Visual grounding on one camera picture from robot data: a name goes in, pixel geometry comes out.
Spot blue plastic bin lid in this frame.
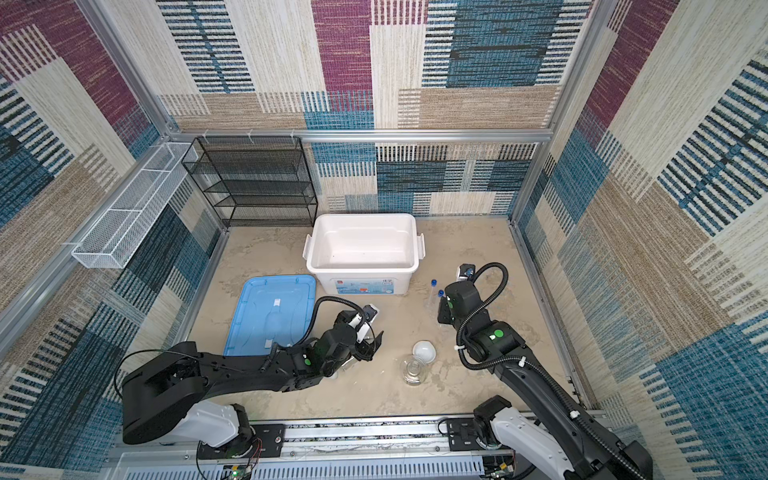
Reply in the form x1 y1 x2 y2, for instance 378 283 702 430
223 275 316 356

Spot white plastic storage bin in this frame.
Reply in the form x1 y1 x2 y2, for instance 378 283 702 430
302 213 426 296

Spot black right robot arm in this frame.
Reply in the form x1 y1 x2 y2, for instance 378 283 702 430
438 277 653 479

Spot black wire shelf rack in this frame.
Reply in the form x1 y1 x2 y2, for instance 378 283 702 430
181 136 318 228

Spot clear glass flask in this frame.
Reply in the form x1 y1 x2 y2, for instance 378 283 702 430
400 355 428 386

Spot white wire mesh basket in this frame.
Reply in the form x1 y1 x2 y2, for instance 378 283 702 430
72 142 189 269

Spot white ceramic mortar bowl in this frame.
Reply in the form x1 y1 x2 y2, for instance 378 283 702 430
412 340 437 365

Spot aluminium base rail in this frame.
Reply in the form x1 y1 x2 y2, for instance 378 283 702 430
98 414 544 479

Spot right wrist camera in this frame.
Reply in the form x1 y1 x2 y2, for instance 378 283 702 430
457 263 476 282

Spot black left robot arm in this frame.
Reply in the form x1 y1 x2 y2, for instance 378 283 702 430
122 322 383 445

